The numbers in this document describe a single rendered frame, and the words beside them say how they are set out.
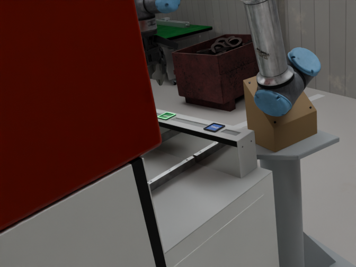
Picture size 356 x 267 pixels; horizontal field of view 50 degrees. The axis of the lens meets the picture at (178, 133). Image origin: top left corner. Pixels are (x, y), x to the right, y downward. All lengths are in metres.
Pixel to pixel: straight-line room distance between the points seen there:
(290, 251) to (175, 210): 0.73
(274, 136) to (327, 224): 1.12
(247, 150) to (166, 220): 0.36
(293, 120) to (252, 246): 0.48
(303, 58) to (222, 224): 0.60
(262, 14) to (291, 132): 0.54
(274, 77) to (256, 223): 0.49
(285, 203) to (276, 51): 0.70
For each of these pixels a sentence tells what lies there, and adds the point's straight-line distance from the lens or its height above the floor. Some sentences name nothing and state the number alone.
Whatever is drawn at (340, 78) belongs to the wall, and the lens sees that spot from 4.36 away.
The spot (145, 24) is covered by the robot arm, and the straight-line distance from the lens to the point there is 1.41.
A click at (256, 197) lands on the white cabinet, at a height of 0.77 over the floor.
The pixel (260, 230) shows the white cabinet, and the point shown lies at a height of 0.63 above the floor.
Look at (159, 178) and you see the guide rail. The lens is 1.33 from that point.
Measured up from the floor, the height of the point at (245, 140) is 0.95.
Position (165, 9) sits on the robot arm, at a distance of 1.32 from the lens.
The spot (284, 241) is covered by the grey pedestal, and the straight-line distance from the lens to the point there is 1.74.
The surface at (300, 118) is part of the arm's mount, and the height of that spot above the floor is 0.91.
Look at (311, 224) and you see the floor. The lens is 2.44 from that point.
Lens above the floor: 1.49
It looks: 23 degrees down
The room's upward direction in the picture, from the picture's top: 10 degrees counter-clockwise
